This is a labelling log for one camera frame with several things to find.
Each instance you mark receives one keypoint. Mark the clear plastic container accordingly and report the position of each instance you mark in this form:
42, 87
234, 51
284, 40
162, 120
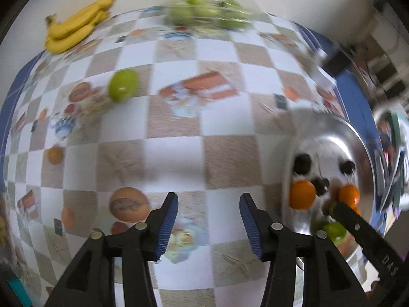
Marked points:
211, 9

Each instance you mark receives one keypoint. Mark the checkered printed tablecloth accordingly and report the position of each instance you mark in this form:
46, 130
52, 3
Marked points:
179, 153

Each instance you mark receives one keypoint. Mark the white power plug block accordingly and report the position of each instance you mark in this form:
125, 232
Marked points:
323, 78

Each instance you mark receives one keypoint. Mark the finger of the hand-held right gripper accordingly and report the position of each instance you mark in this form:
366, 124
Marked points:
354, 225

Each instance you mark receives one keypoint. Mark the round metal tray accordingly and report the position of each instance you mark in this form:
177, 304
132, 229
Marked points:
322, 137

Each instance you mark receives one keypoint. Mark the small green jujube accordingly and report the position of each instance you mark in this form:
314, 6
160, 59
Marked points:
123, 84

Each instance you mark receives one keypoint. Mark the yellow banana bunch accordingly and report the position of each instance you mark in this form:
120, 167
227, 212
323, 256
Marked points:
76, 25

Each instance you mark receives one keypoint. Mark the large orange tangerine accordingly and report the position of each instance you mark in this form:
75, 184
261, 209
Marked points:
302, 194

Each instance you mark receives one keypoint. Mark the black power adapter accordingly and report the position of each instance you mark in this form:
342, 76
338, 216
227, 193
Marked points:
335, 62

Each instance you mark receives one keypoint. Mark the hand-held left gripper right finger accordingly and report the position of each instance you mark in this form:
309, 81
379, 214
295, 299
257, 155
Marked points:
250, 224

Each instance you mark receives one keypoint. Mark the medium orange tangerine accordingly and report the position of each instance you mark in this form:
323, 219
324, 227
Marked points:
358, 211

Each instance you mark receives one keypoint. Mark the colourful printed papers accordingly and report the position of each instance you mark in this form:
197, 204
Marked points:
391, 166

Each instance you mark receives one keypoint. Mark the small orange tangerine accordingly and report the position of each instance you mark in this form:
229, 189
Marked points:
349, 195

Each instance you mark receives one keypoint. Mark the dark cherry with stem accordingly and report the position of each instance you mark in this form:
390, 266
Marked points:
320, 185

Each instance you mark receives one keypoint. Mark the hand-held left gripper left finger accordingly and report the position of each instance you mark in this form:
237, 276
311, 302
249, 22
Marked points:
166, 224

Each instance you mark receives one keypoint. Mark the large green jujube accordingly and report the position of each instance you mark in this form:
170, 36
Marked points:
335, 232

